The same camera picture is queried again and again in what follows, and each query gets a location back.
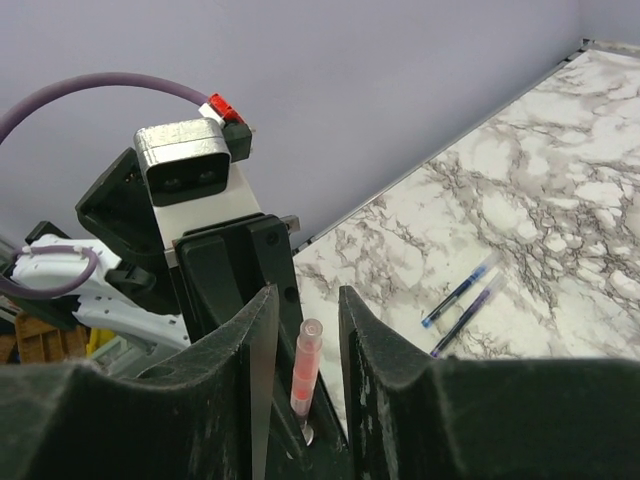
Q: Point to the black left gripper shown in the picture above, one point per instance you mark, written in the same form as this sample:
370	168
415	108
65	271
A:
220	268

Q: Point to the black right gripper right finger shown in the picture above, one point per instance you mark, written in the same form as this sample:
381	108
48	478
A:
411	416

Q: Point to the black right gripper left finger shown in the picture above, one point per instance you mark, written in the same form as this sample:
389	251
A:
203	413

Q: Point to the purple gel pen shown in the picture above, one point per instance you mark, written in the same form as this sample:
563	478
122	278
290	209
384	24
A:
481	301

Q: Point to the red pen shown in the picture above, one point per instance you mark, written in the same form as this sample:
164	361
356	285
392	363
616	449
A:
305	372

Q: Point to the blue gel pen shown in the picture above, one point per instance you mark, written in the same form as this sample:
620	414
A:
477	273

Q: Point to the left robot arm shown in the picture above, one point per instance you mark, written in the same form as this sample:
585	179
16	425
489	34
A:
166	294

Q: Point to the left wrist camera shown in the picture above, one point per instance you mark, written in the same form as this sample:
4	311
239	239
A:
183	161

